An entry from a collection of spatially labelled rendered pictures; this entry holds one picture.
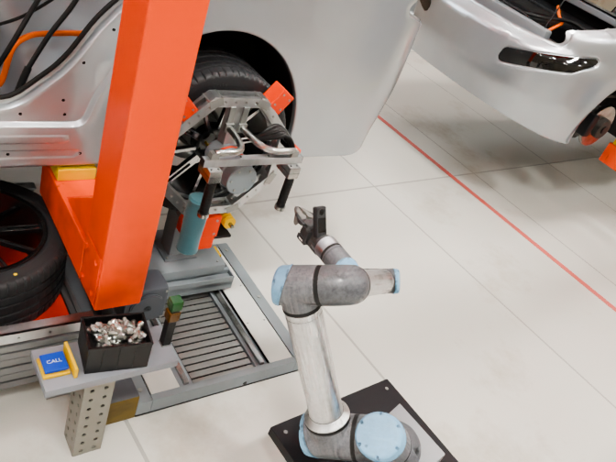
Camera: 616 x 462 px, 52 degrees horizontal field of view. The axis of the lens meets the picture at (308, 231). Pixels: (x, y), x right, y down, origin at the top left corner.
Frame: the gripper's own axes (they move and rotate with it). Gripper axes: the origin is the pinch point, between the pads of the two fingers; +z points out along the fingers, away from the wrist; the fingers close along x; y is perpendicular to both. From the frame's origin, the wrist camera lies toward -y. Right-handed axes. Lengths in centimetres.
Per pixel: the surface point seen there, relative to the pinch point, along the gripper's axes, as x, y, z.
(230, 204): -8.1, 20.8, 30.7
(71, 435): -83, 75, -22
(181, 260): -17, 60, 42
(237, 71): -15, -35, 41
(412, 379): 76, 83, -39
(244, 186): -15.2, 0.5, 15.9
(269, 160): -10.9, -14.0, 11.4
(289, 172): -2.4, -10.1, 8.6
